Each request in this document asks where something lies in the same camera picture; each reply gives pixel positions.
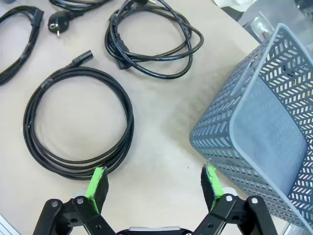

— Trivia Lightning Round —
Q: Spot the black power cable with plug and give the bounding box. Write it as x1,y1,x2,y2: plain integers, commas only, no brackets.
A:
47,0,111,39
104,0,204,80

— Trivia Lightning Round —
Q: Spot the clear plastic box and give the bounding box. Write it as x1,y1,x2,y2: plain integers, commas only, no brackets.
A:
249,12,276,41

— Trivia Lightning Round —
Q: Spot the aluminium profile rail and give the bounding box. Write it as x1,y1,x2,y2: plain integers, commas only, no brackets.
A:
0,214,21,235

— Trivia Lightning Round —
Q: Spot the black bundled power cable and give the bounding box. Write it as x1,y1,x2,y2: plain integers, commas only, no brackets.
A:
0,6,44,86

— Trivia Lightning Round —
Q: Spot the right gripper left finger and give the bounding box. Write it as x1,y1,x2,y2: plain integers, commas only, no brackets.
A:
33,167,117,235

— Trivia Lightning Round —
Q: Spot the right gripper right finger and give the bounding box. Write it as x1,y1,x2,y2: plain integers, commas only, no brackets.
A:
193,165,278,235

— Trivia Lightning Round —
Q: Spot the grey plastic lattice basket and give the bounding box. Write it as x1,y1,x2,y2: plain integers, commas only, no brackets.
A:
189,23,313,232

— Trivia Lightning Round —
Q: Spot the black braided USB cable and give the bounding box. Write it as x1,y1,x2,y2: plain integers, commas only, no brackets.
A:
23,49,134,181

